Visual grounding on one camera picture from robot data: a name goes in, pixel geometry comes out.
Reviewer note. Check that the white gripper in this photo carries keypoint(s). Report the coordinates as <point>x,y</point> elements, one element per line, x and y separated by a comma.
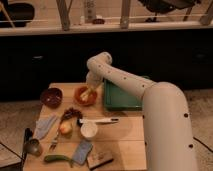
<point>94,79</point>

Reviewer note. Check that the yellow banana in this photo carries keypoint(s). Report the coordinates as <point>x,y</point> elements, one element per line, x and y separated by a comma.
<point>85,95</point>

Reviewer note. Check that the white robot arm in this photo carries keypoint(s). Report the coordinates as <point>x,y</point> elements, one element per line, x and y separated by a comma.
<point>167,126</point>

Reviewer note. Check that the orange red bowl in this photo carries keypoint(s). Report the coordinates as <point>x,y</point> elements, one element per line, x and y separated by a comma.
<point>91,100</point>

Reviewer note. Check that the dark maroon bowl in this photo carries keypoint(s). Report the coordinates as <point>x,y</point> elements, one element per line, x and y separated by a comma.
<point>51,97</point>

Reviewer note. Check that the green tray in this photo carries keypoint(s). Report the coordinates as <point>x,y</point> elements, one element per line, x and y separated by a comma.
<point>116,99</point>

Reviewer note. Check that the bunch of dark grapes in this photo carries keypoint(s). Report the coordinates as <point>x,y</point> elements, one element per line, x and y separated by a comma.
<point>71,112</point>

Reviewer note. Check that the white cup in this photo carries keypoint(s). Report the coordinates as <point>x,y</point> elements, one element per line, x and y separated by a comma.
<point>89,130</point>

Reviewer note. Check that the yellow red apple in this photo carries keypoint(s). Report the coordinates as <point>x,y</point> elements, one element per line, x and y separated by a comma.
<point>65,128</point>

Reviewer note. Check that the grey cloth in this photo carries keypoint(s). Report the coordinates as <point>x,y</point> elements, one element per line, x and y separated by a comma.
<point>43,126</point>

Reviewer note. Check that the blue sponge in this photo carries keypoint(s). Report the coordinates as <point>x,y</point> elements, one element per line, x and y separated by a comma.
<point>82,152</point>

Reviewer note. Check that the metal fork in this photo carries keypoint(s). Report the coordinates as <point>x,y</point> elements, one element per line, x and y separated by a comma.
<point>54,141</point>

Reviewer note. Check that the wooden brush block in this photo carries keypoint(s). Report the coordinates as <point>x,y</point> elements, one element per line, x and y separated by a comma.
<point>98,159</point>

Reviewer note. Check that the green cucumber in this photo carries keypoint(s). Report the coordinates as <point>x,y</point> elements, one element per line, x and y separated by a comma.
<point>56,158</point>

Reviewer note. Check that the metal ladle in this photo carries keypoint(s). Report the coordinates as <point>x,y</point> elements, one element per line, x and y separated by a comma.
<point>31,145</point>

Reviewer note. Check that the black office chair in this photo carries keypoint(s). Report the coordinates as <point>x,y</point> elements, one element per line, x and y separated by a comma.
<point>166,6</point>

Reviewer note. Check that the dark chair left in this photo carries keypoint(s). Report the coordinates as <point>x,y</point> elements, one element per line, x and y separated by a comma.
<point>20,13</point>

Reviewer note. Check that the white handled knife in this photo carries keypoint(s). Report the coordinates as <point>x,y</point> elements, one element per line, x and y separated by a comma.
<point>98,121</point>

